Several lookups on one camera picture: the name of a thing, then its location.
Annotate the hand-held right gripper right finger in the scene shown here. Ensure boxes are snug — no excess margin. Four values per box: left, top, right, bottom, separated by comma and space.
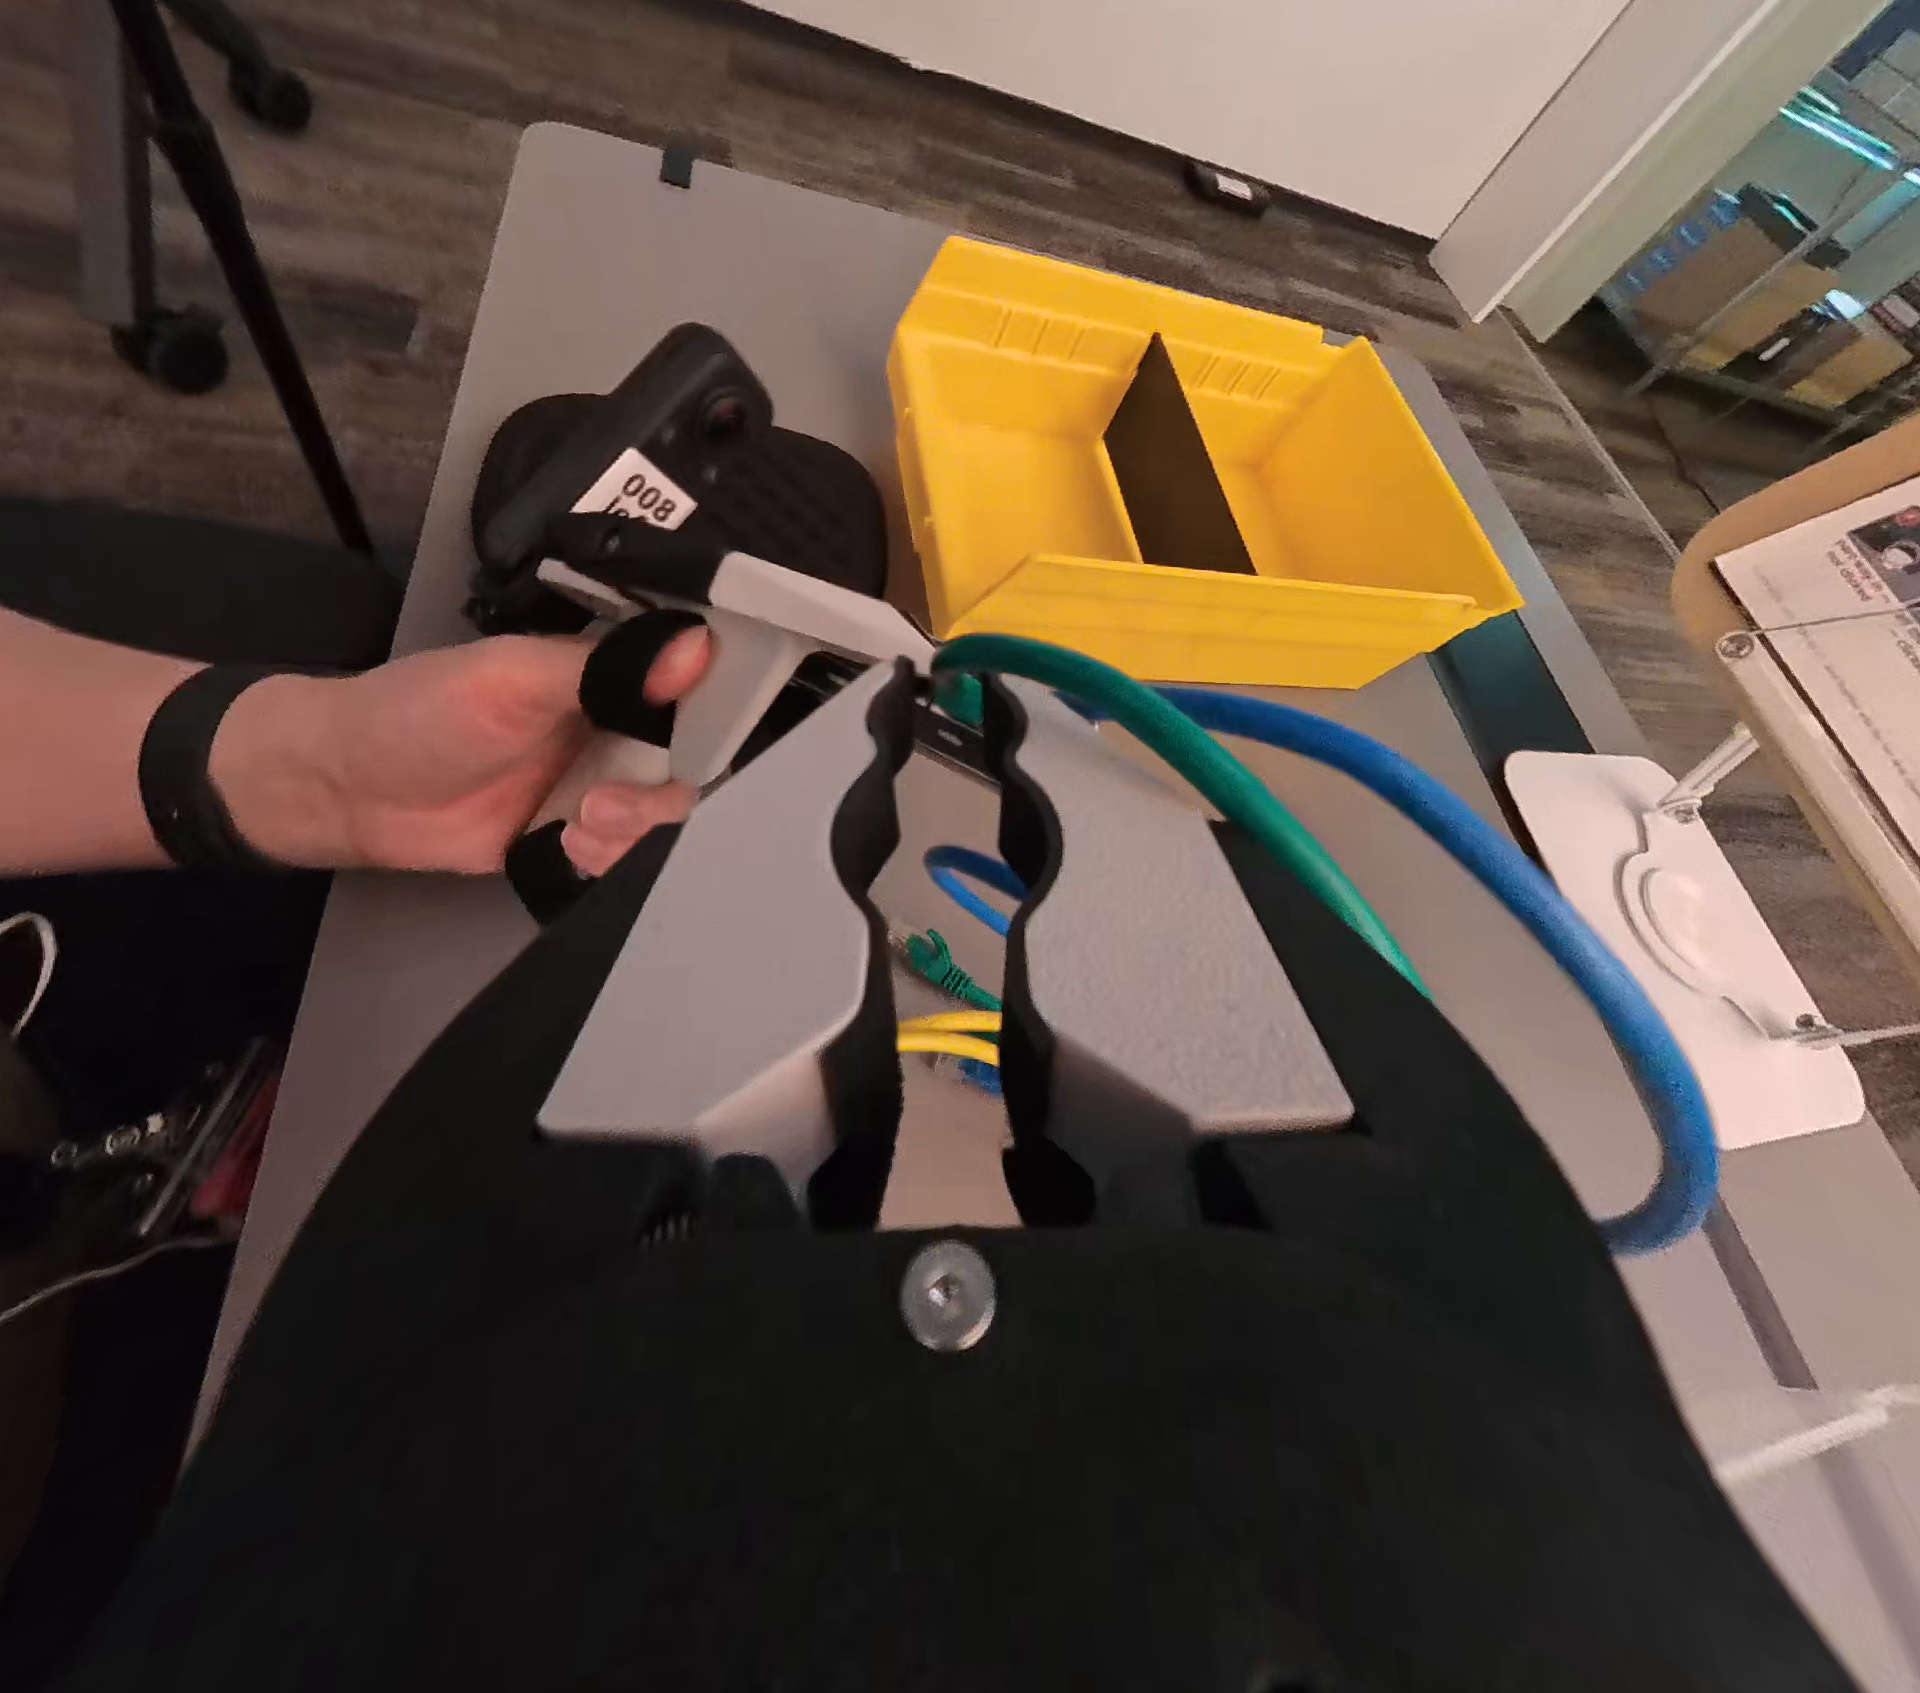
989, 673, 1361, 1227

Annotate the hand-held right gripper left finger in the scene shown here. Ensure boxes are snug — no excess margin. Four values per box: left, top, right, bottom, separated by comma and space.
533, 660, 919, 1227

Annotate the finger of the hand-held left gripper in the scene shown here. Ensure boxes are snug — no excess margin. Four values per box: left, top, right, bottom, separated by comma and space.
704, 550, 944, 682

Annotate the black network splitter box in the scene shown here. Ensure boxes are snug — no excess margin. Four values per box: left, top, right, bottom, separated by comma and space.
791, 655, 1003, 776

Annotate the green ethernet cable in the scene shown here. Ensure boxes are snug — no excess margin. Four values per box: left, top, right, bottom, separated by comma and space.
891, 630, 1437, 1023

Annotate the person's left hand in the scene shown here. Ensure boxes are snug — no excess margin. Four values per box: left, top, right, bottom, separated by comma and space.
216, 616, 717, 880

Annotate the black mesh pad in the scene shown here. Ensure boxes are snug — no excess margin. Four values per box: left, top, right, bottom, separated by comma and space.
467, 395, 890, 643

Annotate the black bin divider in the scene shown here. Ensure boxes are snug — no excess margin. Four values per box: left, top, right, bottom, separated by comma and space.
1102, 334, 1260, 575

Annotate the white mounting plate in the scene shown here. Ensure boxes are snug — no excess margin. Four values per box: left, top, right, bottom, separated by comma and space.
1503, 751, 1865, 1152

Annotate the yellow plastic bin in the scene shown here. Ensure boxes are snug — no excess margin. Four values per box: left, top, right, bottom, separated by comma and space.
883, 235, 1528, 691

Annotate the black wristband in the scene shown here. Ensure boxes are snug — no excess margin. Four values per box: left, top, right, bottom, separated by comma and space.
138, 664, 302, 873

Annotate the wooden sheet board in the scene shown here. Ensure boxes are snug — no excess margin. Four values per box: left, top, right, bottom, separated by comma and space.
1672, 419, 1920, 960

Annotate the printed instruction sheet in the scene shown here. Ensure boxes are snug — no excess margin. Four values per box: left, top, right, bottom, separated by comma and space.
1713, 478, 1920, 870

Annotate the yellow ethernet cable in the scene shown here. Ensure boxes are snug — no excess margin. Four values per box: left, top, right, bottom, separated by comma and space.
896, 1006, 1003, 1068

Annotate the blue ethernet cable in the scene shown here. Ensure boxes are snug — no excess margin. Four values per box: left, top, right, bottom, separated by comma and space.
921, 680, 1724, 1261

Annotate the thin white cord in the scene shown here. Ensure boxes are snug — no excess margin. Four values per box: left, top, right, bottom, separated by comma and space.
0, 910, 62, 1038

